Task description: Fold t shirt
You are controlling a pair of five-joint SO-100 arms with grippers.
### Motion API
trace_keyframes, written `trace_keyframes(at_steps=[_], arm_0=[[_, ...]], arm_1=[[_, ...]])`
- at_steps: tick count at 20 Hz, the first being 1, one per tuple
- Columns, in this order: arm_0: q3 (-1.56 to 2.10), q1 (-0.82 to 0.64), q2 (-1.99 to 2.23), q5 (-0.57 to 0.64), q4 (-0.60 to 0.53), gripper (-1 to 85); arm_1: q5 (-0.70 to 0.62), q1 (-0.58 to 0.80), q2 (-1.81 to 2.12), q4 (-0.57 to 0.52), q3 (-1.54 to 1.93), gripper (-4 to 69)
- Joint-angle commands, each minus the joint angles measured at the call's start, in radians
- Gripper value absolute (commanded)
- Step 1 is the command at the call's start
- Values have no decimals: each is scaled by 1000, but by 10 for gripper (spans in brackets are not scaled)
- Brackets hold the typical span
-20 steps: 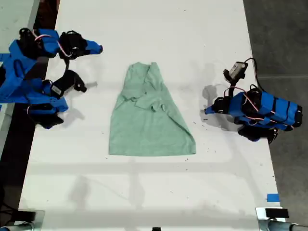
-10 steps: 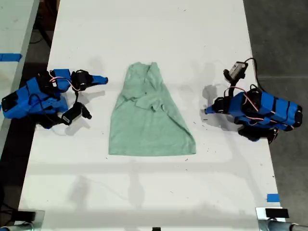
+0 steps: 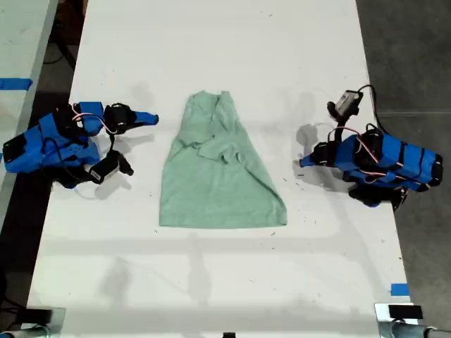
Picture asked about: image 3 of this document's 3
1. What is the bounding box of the pale green T-shirt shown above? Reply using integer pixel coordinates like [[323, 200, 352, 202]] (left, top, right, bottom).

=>
[[159, 89, 288, 230]]

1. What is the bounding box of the long blue tape strip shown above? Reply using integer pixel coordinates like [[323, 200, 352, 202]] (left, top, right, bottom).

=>
[[0, 77, 34, 91]]

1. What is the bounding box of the white side table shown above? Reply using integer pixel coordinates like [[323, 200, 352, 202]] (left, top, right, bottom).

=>
[[0, 0, 59, 215]]

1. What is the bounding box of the small blue tape piece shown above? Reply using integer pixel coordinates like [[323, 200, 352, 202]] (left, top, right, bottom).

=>
[[390, 282, 411, 297]]

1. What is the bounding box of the metal clamp with black box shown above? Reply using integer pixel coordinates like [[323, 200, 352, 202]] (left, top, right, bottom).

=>
[[20, 306, 67, 338], [373, 303, 424, 338]]

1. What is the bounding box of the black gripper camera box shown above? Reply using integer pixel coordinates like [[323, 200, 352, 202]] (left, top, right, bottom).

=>
[[326, 89, 364, 142], [87, 149, 135, 185]]

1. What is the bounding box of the black camera cable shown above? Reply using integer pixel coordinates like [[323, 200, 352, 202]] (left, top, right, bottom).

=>
[[357, 83, 388, 134]]

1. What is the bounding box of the black floor cable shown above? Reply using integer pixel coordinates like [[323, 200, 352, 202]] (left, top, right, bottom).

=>
[[42, 40, 77, 66]]

